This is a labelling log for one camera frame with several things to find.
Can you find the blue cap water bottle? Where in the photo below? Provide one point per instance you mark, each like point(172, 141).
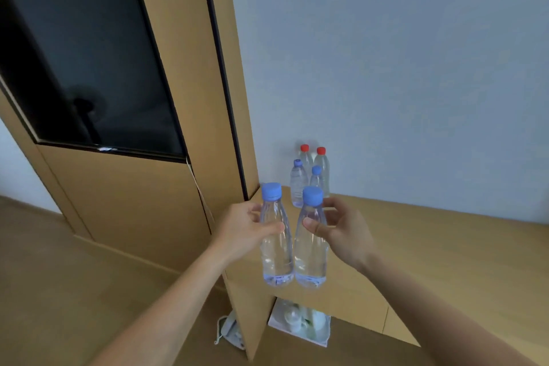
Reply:
point(298, 183)
point(310, 245)
point(276, 241)
point(318, 179)

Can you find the wooden cabinet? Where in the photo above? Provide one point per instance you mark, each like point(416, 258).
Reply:
point(180, 130)

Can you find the person's left forearm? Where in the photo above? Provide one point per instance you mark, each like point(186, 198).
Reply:
point(171, 314)

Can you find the person's right forearm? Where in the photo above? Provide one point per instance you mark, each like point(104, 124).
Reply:
point(437, 314)

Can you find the black glass cabinet door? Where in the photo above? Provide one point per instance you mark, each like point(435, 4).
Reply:
point(94, 61)

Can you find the person's right hand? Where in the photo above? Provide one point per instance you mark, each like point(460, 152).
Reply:
point(348, 238)

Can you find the person's right thumb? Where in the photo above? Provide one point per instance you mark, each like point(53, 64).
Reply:
point(315, 226)

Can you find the person's left hand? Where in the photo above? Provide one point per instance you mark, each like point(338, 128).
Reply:
point(240, 228)

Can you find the person's left thumb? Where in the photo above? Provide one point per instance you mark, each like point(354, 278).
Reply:
point(268, 228)

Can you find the red cap water bottle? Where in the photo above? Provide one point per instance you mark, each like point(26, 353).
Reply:
point(322, 168)
point(306, 157)

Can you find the white telephone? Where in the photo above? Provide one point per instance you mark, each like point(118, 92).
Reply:
point(230, 329)

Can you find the white tray with cups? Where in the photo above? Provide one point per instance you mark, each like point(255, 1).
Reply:
point(302, 322)

